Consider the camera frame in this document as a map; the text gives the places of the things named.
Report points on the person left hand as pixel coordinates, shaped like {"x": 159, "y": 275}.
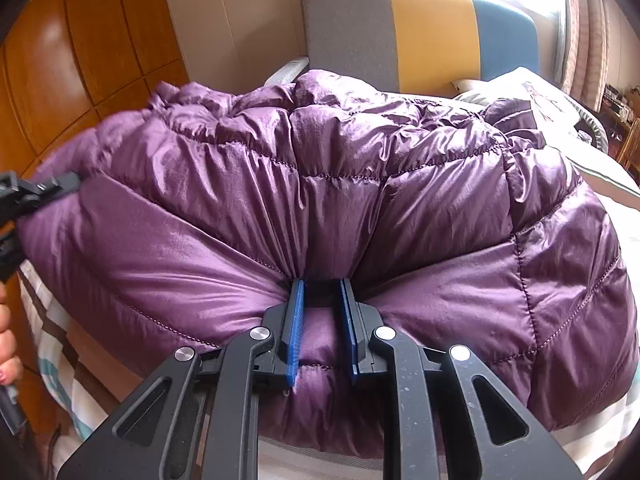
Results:
{"x": 11, "y": 366}

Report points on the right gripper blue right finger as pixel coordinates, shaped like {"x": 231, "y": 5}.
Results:
{"x": 366, "y": 352}

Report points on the purple quilted down jacket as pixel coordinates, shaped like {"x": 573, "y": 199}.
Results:
{"x": 564, "y": 339}

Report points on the pink floral curtain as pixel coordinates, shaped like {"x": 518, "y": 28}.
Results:
{"x": 586, "y": 51}

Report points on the grey bed side rail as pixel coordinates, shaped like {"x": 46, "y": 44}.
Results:
{"x": 289, "y": 72}

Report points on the grey yellow blue headboard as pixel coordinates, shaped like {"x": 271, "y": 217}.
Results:
{"x": 418, "y": 46}

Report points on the cluttered wooden desk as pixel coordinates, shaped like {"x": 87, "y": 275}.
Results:
{"x": 615, "y": 113}

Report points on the wooden wardrobe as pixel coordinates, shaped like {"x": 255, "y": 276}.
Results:
{"x": 67, "y": 64}

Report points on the white embroidered pillow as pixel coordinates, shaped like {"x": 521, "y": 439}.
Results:
{"x": 551, "y": 106}

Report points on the striped bed sheet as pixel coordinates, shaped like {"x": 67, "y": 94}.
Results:
{"x": 65, "y": 359}

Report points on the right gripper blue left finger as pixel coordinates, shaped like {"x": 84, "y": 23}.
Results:
{"x": 277, "y": 368}

